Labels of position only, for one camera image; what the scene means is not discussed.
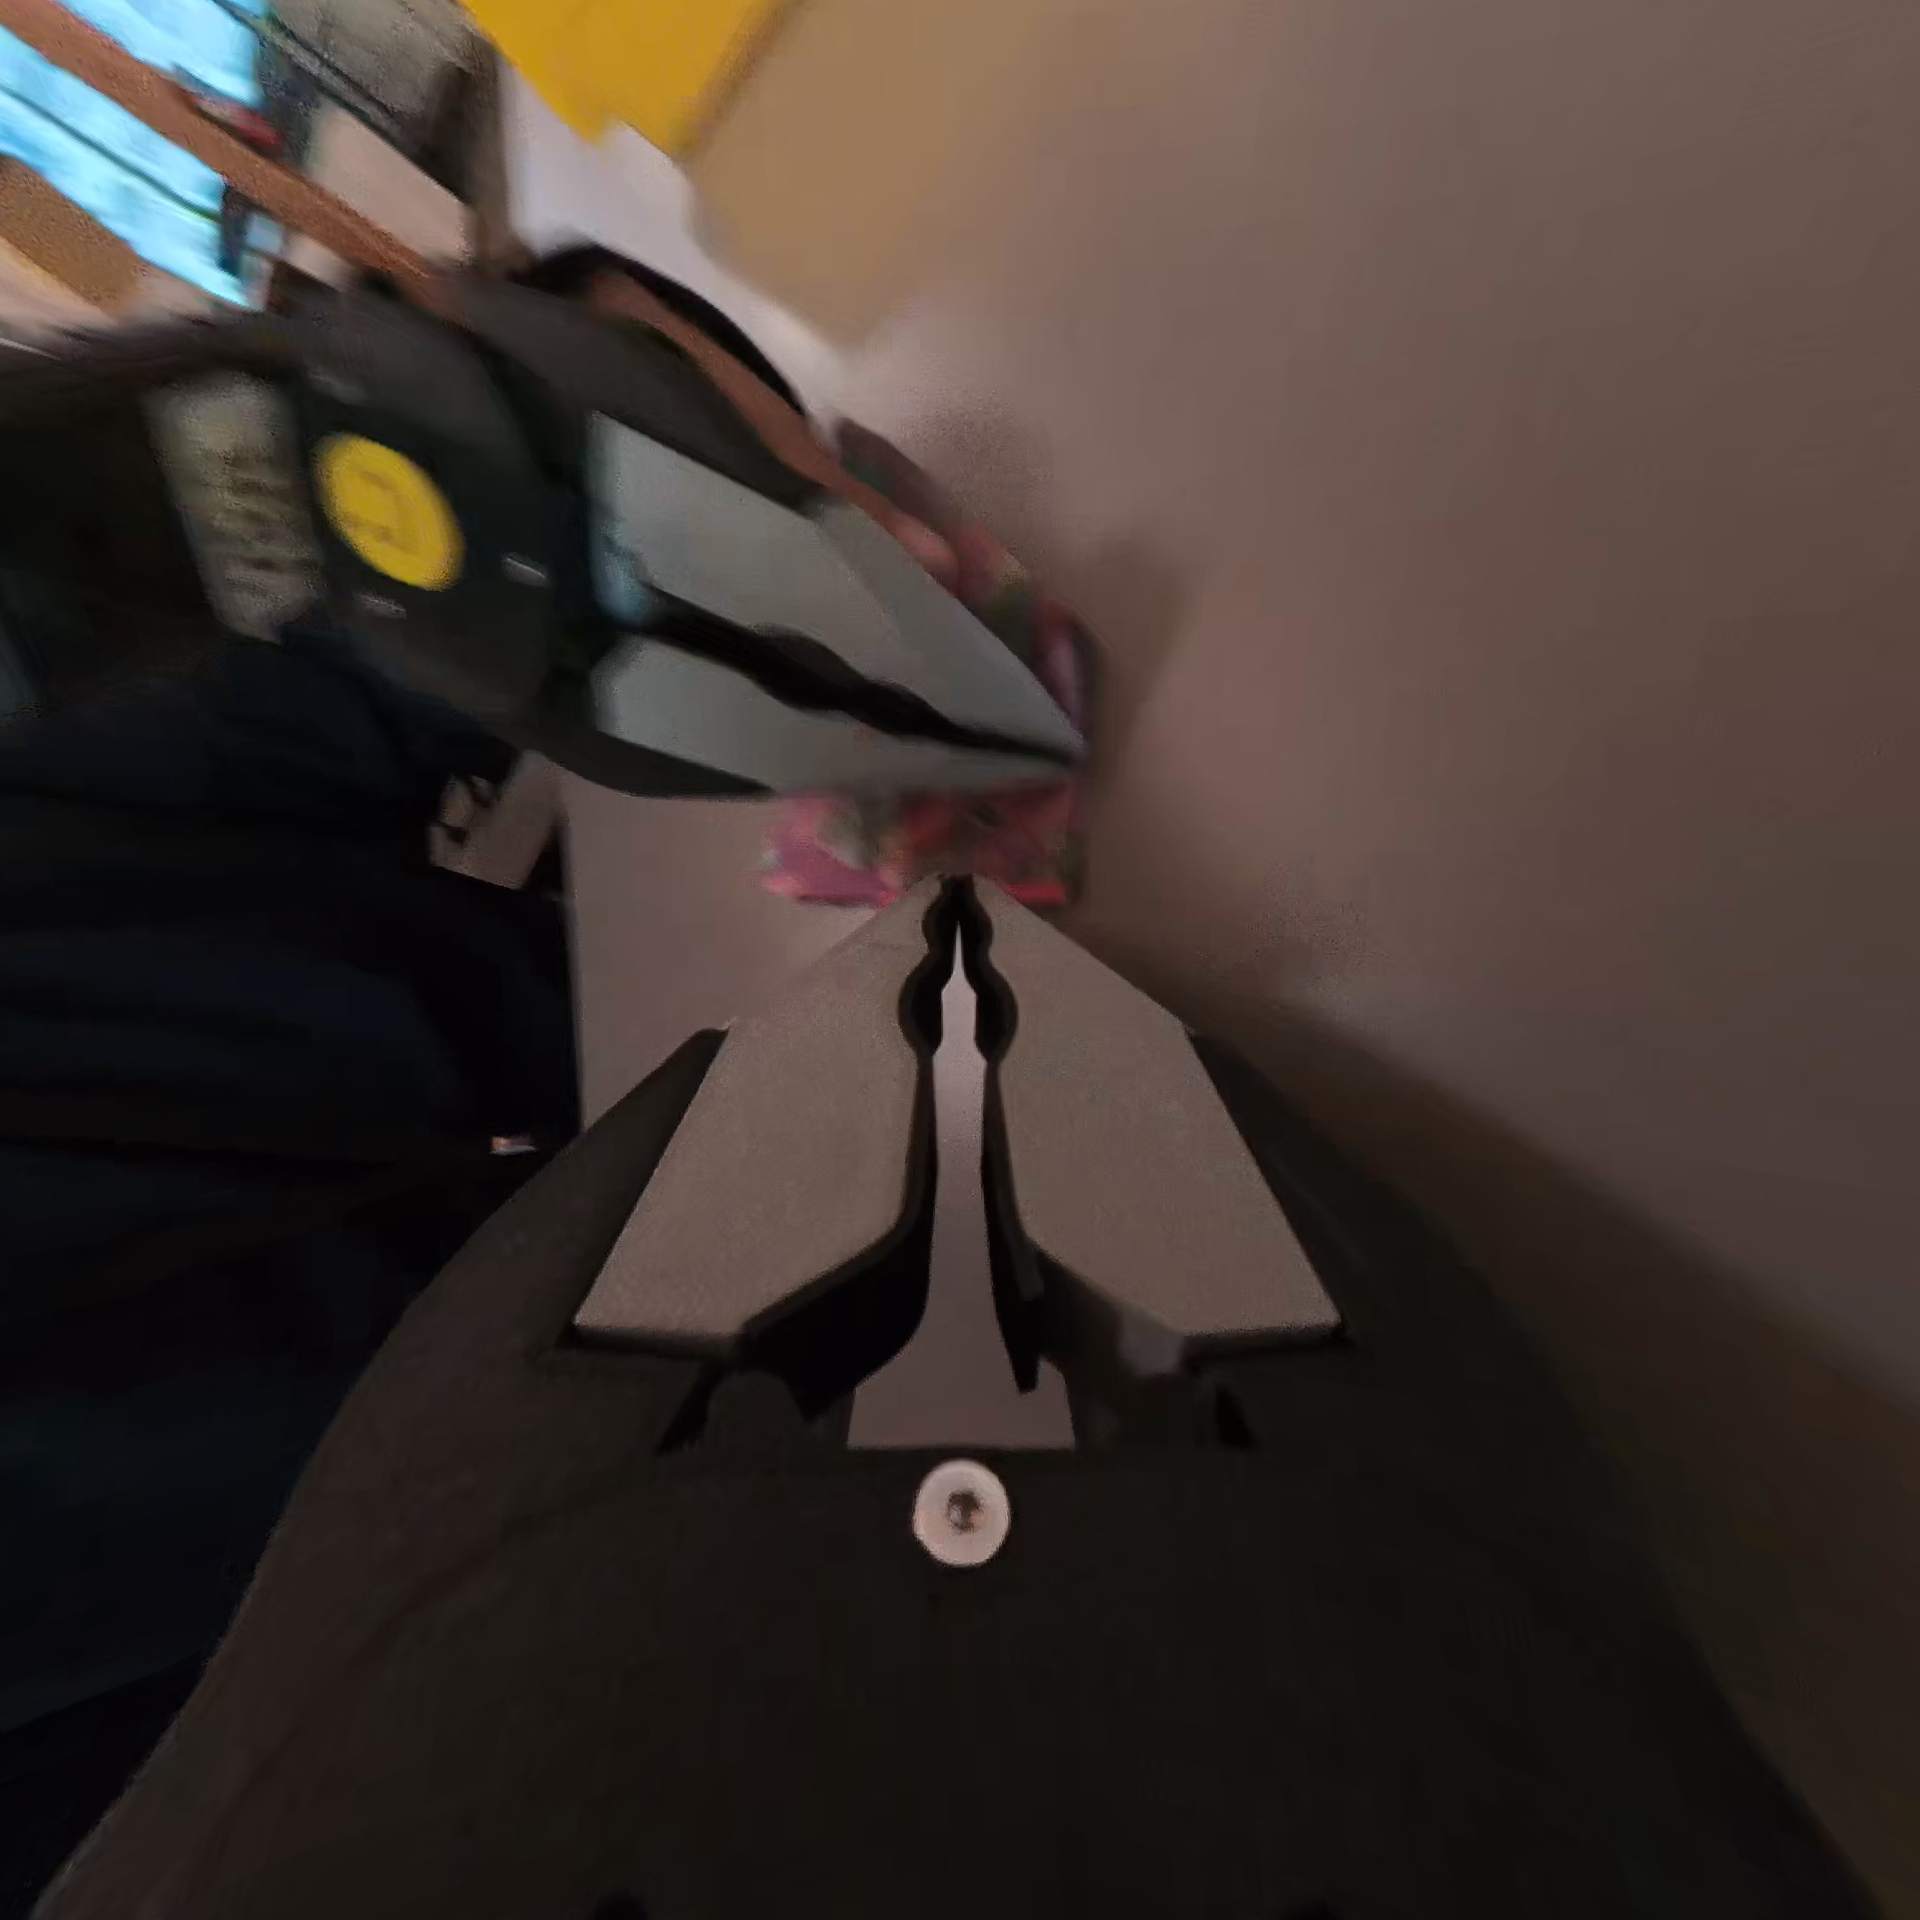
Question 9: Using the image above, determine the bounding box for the yellow box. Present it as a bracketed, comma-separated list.
[460, 0, 800, 160]

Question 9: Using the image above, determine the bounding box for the brown wooden rail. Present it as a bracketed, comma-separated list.
[0, 0, 482, 302]

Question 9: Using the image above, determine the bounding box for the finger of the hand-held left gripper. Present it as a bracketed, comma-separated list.
[589, 616, 1088, 802]
[589, 411, 1088, 761]

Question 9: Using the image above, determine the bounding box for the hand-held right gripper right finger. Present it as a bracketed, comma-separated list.
[966, 880, 1344, 1394]

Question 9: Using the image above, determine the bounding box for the bright window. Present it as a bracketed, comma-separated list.
[0, 0, 295, 311]

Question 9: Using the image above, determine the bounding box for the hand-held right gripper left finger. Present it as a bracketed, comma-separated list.
[569, 880, 963, 1423]

